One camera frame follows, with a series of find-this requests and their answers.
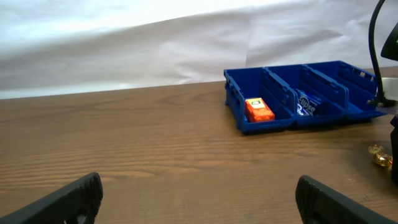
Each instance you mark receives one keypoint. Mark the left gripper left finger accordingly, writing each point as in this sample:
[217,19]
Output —
[62,205]

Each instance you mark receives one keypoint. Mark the blue candy pack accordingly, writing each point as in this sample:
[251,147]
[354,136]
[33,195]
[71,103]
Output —
[309,104]
[300,112]

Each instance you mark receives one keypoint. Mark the gold wrapped candy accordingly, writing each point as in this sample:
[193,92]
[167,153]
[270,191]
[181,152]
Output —
[381,158]

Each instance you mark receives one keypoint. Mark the blue tray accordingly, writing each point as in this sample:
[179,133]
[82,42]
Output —
[267,126]

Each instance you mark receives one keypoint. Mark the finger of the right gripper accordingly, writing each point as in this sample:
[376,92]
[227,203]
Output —
[395,155]

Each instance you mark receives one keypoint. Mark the orange candy box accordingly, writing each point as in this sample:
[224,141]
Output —
[259,110]

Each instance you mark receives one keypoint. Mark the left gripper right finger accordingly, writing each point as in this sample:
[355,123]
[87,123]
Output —
[326,208]

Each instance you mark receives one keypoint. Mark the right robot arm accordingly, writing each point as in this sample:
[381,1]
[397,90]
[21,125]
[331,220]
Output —
[392,45]

